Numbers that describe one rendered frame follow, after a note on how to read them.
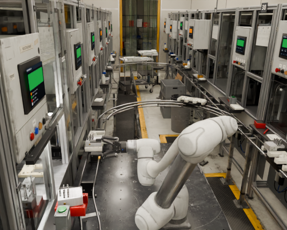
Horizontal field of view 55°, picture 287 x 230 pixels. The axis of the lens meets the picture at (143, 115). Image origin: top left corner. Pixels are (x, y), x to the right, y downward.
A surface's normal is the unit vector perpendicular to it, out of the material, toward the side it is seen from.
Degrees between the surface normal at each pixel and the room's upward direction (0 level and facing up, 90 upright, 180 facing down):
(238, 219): 0
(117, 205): 0
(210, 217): 0
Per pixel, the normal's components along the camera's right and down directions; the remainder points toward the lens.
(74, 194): 0.01, -0.94
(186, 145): -0.66, 0.15
